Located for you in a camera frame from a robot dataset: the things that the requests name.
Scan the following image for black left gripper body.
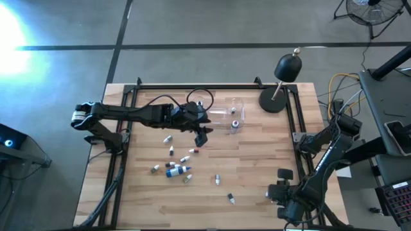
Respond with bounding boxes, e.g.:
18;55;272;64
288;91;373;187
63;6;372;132
178;110;214;133

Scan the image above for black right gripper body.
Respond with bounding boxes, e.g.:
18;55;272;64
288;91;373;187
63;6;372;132
266;183;301;209

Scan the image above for clear plastic container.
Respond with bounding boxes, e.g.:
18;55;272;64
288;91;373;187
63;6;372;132
205;97;246;131

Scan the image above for large blue food colouring bottle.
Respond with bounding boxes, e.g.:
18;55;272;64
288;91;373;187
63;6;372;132
165;166;192;178

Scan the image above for white paper sheet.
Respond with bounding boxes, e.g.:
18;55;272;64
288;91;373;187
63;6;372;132
335;166;353;179

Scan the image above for black desk lamp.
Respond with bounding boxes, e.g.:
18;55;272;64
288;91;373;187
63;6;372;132
258;47;303;114

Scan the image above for black backlit keyboard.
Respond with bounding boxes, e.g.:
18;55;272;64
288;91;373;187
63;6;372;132
374;180;411;228

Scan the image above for smartphone with white edge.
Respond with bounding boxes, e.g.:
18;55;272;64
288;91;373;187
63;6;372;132
383;120;411;157

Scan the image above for dark grey desk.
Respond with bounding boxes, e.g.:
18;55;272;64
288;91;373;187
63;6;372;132
345;67;411;171

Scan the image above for black stand pole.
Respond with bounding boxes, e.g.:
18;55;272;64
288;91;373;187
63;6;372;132
371;44;411;81

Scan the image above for black box with blue light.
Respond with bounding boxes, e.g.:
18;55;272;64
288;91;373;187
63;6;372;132
0;123;52;169

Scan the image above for black floor fan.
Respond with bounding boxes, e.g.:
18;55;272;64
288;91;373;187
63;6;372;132
333;0;406;40

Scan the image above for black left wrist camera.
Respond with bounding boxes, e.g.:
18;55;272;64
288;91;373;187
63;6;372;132
191;101;208;114

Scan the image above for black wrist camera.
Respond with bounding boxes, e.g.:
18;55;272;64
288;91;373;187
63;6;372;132
277;205;304;223
191;101;208;114

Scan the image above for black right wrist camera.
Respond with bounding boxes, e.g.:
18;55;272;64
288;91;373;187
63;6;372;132
277;205;304;223

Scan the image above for black left wrist camera cable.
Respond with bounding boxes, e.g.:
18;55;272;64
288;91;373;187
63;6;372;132
134;87;215;113

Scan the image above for black aluminium table frame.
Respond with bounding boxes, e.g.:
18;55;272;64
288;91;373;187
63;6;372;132
73;76;351;230

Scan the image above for yellow cable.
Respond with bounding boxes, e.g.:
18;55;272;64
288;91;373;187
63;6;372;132
327;73;360;120

